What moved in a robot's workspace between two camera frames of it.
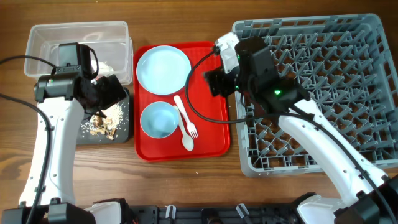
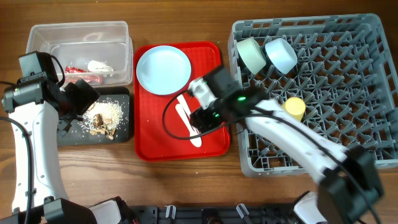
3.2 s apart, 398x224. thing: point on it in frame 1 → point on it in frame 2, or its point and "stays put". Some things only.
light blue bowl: x=159 y=119 → x=281 y=55
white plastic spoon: x=187 y=139 → x=196 y=142
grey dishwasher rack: x=348 y=66 stays put
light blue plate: x=163 y=70 stays put
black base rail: x=254 y=214 stays put
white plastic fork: x=191 y=127 → x=182 y=108
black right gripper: x=220 y=81 → x=204 y=119
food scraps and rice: x=107 y=126 stays put
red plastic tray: x=209 y=113 stays put
